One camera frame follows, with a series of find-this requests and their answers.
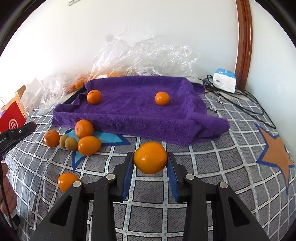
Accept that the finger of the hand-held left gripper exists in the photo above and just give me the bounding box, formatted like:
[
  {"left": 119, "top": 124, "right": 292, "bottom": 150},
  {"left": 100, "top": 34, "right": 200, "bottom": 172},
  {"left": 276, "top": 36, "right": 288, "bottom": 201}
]
[{"left": 0, "top": 121, "right": 37, "bottom": 142}]

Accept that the cardboard box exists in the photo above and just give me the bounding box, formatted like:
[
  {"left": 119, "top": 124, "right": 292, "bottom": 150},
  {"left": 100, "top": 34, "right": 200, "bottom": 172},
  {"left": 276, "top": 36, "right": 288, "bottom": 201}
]
[{"left": 15, "top": 85, "right": 28, "bottom": 102}]

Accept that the black cable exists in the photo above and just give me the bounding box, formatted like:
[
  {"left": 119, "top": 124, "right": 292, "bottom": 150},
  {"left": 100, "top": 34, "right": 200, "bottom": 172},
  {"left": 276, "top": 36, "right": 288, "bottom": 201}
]
[{"left": 198, "top": 74, "right": 277, "bottom": 129}]

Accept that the red paper bag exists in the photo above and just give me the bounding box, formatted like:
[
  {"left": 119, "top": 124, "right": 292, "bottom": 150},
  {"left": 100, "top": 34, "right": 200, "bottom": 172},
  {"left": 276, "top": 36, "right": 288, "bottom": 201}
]
[{"left": 0, "top": 97, "right": 28, "bottom": 133}]

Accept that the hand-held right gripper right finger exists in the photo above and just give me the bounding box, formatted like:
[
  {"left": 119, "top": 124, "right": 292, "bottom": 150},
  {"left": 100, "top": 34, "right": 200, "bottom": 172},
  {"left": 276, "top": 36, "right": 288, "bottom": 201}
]
[{"left": 167, "top": 152, "right": 271, "bottom": 241}]

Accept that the crumpled clear plastic bag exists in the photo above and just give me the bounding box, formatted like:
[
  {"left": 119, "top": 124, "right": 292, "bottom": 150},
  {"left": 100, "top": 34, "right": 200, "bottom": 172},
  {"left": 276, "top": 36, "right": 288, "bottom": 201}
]
[{"left": 89, "top": 29, "right": 201, "bottom": 81}]

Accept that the blue and white tissue pack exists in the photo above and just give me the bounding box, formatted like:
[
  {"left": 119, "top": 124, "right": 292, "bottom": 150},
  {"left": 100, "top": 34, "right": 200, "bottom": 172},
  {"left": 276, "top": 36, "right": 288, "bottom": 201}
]
[{"left": 213, "top": 68, "right": 237, "bottom": 94}]

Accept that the clear plastic bag of oranges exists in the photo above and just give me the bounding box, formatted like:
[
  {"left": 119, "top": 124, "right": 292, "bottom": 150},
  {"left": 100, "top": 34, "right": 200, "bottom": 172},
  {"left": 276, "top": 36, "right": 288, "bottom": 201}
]
[{"left": 42, "top": 70, "right": 125, "bottom": 95}]

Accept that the grey checked bed sheet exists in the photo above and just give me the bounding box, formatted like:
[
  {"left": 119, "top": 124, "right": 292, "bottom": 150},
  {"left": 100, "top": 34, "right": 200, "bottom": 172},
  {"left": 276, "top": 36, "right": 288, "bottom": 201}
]
[{"left": 5, "top": 89, "right": 295, "bottom": 241}]

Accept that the purple towel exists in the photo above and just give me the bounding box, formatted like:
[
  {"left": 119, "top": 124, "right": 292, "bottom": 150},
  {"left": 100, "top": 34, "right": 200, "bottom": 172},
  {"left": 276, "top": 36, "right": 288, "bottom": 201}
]
[{"left": 51, "top": 75, "right": 230, "bottom": 146}]

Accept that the large orange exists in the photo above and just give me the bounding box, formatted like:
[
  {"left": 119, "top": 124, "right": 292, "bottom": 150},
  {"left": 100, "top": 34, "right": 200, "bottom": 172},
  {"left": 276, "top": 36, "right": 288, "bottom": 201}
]
[{"left": 133, "top": 142, "right": 168, "bottom": 175}]

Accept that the wooden door frame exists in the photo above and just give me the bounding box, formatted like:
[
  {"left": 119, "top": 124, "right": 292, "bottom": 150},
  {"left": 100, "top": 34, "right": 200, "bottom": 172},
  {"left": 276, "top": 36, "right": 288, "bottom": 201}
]
[{"left": 235, "top": 0, "right": 253, "bottom": 90}]

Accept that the person's left hand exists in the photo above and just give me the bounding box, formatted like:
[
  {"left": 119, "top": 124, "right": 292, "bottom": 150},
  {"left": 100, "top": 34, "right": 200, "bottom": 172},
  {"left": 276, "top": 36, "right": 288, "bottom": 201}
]
[{"left": 0, "top": 163, "right": 18, "bottom": 214}]

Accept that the black plug adapter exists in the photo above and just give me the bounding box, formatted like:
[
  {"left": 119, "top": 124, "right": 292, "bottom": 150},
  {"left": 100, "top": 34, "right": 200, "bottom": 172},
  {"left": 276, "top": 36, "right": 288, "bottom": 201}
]
[{"left": 203, "top": 75, "right": 216, "bottom": 92}]

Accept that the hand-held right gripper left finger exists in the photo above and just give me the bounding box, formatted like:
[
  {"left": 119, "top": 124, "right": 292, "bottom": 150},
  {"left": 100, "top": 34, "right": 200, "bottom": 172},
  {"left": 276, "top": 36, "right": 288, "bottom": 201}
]
[{"left": 30, "top": 152, "right": 134, "bottom": 241}]

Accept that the black tray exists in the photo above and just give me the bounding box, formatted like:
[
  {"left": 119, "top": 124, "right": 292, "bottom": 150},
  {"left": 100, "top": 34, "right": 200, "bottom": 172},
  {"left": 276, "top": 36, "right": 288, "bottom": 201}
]
[{"left": 66, "top": 91, "right": 86, "bottom": 105}]

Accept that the white plastic bag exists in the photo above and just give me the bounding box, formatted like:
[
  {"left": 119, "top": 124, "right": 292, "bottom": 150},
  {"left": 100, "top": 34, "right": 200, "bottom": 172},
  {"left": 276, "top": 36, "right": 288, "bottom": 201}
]
[{"left": 20, "top": 77, "right": 56, "bottom": 114}]

